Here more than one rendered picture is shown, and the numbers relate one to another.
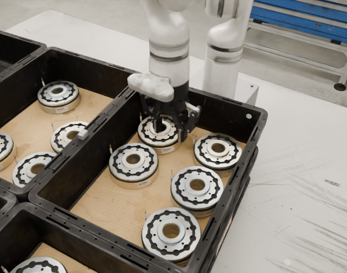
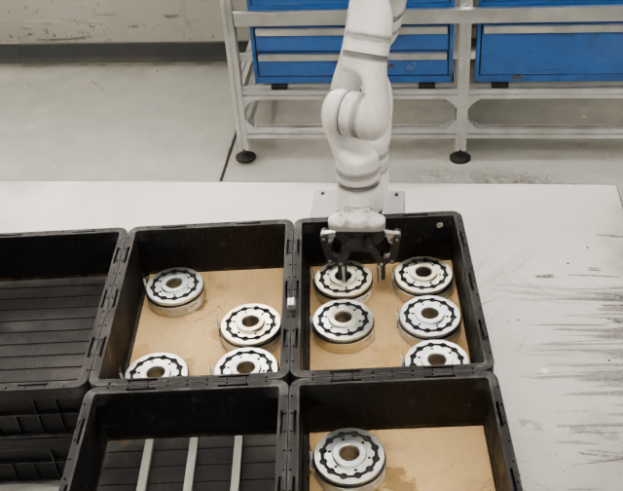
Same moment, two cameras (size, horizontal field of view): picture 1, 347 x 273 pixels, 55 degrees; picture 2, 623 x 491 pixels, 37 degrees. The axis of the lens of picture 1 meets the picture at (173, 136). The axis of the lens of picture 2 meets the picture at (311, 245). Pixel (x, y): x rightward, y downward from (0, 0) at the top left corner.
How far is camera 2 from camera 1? 0.97 m
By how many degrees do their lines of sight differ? 20
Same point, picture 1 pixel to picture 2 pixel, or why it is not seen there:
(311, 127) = (487, 222)
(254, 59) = (293, 155)
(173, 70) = (373, 197)
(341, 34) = (431, 71)
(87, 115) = (229, 300)
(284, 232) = (525, 345)
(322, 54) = (403, 109)
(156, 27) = (352, 160)
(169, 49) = (369, 177)
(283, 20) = (326, 72)
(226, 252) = not seen: hidden behind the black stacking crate
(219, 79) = not seen: hidden behind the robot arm
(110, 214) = not seen: hidden behind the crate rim
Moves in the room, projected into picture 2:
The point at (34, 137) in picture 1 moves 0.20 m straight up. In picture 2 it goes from (188, 349) to (169, 255)
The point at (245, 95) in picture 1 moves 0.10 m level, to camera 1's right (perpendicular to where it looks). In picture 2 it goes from (396, 208) to (437, 194)
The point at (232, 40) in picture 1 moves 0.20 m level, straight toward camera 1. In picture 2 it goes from (381, 145) to (420, 203)
